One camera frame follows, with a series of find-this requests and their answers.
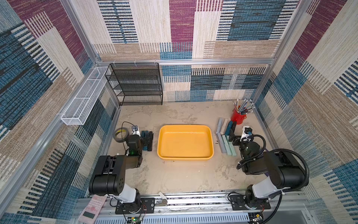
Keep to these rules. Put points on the red pen holder cup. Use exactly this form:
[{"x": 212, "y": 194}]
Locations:
[{"x": 237, "y": 117}]

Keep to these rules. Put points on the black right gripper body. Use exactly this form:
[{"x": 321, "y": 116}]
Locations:
[{"x": 237, "y": 140}]

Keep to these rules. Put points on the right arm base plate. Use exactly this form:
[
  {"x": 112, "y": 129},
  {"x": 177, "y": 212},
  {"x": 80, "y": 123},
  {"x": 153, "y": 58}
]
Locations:
[{"x": 240, "y": 203}]

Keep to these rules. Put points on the yellow plastic storage tray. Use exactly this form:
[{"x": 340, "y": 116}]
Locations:
[{"x": 185, "y": 143}]

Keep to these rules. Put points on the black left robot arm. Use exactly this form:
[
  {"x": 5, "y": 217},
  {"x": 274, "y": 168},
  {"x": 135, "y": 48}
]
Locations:
[{"x": 108, "y": 177}]

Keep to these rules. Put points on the white wire mesh basket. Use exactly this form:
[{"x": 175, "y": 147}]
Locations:
[{"x": 82, "y": 104}]

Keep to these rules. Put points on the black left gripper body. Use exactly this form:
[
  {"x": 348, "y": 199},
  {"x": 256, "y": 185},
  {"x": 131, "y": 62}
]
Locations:
[{"x": 144, "y": 140}]

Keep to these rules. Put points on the black wire mesh shelf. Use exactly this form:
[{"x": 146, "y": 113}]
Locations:
[{"x": 136, "y": 83}]

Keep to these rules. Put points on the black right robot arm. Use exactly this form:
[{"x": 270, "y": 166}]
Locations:
[{"x": 285, "y": 170}]

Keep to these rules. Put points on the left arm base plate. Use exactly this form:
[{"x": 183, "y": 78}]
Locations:
[{"x": 141, "y": 206}]

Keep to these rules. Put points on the pink calculator device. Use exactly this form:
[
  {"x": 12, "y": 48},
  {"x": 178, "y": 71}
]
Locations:
[{"x": 92, "y": 210}]

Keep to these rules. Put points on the black yellow tape roll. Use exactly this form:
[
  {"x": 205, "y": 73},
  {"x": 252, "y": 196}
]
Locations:
[{"x": 121, "y": 134}]

